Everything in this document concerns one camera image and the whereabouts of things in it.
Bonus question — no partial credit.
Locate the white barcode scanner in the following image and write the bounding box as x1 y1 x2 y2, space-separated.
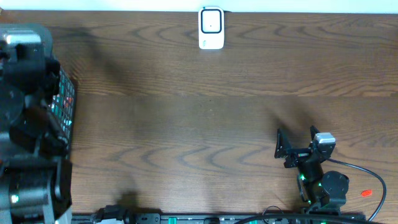
198 6 225 50

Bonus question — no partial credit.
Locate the black mounting rail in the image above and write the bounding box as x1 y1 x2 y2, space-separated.
70 205 368 224

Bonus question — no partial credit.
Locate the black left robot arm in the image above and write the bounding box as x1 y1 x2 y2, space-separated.
1 55 75 223

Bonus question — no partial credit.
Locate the grey plastic basket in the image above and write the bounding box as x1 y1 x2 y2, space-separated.
1 24 75 156

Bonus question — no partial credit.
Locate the black right camera cable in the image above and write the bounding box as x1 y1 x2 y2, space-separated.
326 157 387 222

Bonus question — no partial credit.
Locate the red sticker on table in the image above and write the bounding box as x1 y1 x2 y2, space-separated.
361 189 373 197

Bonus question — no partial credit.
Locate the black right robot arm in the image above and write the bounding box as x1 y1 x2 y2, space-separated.
274 126 349 215

